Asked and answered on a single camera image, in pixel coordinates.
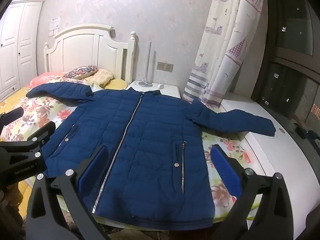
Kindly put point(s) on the white nightstand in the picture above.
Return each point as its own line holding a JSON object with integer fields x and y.
{"x": 170, "y": 92}

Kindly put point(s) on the plain yellow pillow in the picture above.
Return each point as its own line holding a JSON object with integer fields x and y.
{"x": 117, "y": 83}

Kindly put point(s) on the yellow floral pillow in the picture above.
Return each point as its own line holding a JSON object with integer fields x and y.
{"x": 101, "y": 76}

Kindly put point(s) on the white wooden headboard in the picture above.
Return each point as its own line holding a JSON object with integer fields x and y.
{"x": 82, "y": 50}

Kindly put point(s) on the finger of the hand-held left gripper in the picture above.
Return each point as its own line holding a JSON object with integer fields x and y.
{"x": 12, "y": 115}
{"x": 41, "y": 133}

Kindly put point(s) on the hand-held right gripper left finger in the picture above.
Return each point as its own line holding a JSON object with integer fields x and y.
{"x": 93, "y": 165}

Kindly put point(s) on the white wardrobe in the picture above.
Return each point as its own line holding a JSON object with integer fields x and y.
{"x": 15, "y": 42}

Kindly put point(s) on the dark window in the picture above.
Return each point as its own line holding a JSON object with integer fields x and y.
{"x": 295, "y": 30}

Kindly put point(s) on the grey desk lamp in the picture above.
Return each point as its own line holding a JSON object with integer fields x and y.
{"x": 145, "y": 83}

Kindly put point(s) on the beige wall socket plate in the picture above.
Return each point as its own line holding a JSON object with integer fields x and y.
{"x": 169, "y": 67}

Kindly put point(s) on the blue quilted zip jacket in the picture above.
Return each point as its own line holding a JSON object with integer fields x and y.
{"x": 150, "y": 135}

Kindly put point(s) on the white window ledge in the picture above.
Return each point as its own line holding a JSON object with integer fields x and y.
{"x": 282, "y": 160}

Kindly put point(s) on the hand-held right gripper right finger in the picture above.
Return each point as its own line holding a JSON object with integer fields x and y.
{"x": 225, "y": 170}

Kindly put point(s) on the white wall notices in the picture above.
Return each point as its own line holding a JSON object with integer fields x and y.
{"x": 55, "y": 23}

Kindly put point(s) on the dark object on ledge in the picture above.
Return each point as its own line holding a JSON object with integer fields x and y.
{"x": 306, "y": 133}

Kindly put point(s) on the sailboat print curtain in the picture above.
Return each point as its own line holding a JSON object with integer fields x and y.
{"x": 225, "y": 55}

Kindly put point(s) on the embroidered flower pillow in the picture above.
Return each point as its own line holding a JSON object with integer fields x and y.
{"x": 81, "y": 71}

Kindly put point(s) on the floral bed sheet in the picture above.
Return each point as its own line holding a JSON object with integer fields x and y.
{"x": 45, "y": 107}

